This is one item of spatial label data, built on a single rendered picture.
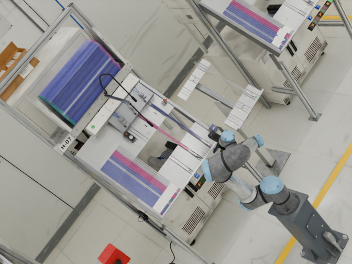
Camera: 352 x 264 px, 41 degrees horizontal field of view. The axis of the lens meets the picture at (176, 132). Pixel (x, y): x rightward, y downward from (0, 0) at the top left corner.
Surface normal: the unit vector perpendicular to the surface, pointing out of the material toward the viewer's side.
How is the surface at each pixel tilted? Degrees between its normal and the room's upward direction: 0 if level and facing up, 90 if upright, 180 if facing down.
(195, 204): 90
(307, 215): 90
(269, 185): 8
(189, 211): 90
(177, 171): 48
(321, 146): 0
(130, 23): 90
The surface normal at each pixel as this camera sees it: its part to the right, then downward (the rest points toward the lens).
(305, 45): 0.57, 0.20
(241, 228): -0.57, -0.60
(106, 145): 0.04, -0.25
